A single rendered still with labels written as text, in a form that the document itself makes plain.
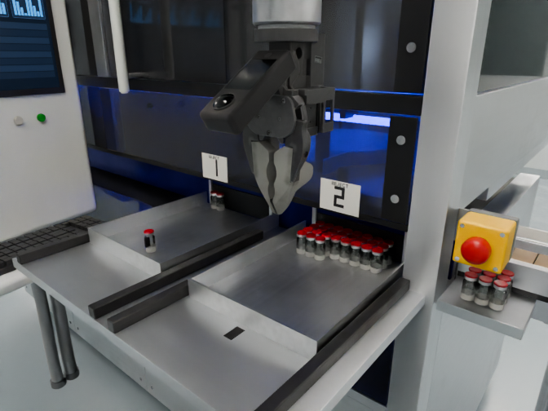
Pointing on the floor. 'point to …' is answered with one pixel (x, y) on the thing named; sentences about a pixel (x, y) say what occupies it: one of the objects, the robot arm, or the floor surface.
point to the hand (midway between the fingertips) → (273, 205)
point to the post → (437, 187)
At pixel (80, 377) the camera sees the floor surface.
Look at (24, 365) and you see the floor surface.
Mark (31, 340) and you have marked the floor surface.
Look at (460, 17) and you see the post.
